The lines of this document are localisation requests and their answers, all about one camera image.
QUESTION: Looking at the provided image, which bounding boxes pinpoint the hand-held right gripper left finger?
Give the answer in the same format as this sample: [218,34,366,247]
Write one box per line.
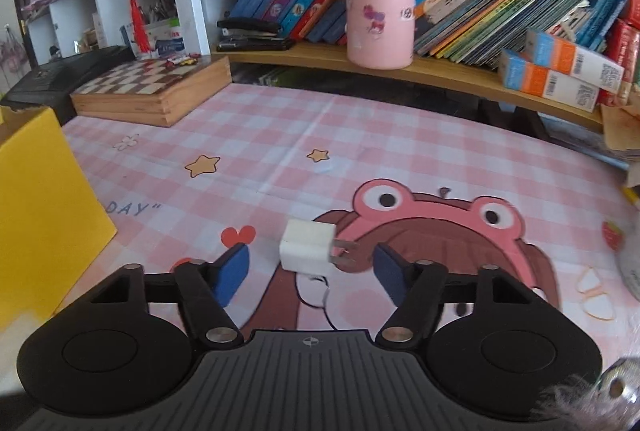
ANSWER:
[60,241,251,349]

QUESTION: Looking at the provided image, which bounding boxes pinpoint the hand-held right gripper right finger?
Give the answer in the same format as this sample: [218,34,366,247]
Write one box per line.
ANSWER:
[372,243,563,349]

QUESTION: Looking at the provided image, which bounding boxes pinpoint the white charger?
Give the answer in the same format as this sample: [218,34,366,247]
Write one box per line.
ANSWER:
[278,219,362,274]

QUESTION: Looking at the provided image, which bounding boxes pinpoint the yellow cardboard box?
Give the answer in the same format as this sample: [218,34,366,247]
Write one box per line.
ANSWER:
[0,105,118,332]

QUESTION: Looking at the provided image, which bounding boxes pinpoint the pink checked cloth desktop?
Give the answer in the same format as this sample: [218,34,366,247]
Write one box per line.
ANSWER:
[47,84,640,392]

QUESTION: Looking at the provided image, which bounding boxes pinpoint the wooden chess board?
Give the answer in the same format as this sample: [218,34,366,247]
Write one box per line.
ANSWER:
[70,55,232,128]

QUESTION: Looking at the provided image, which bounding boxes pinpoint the grey fluffy fabric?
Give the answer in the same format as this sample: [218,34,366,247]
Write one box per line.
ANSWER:
[537,357,640,431]

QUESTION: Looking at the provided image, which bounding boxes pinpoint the black pouch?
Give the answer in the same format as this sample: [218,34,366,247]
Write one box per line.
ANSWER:
[216,36,296,53]

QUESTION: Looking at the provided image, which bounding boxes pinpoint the orange blue white carton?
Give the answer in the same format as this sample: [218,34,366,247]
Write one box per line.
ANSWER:
[525,28,626,93]
[499,50,601,113]

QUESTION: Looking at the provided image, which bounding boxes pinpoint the red tassel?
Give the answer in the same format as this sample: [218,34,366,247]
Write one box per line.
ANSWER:
[127,0,151,57]

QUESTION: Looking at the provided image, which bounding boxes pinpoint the pink cartoon cup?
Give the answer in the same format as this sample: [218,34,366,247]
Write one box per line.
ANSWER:
[342,0,417,69]

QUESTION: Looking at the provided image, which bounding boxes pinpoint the black electronic keyboard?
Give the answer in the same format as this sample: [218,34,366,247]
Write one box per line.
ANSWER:
[0,45,136,124]

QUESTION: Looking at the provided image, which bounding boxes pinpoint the red boxed book set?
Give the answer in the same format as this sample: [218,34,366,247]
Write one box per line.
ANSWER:
[597,0,640,107]

